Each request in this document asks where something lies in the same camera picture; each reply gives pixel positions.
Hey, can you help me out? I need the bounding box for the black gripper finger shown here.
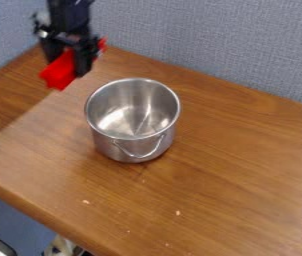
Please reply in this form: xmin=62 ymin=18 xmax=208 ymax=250
xmin=41 ymin=35 xmax=65 ymax=62
xmin=75 ymin=47 xmax=98 ymax=77

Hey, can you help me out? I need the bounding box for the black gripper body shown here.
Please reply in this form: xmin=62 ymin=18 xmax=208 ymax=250
xmin=33 ymin=0 xmax=97 ymax=42

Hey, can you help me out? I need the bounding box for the red rectangular block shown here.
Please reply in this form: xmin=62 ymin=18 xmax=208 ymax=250
xmin=39 ymin=33 xmax=108 ymax=90

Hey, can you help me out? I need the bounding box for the metal pot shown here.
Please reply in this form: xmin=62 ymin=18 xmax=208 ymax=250
xmin=85 ymin=78 xmax=181 ymax=163

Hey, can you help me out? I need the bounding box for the white black object below table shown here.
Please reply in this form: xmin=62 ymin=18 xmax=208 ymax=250
xmin=42 ymin=235 xmax=94 ymax=256

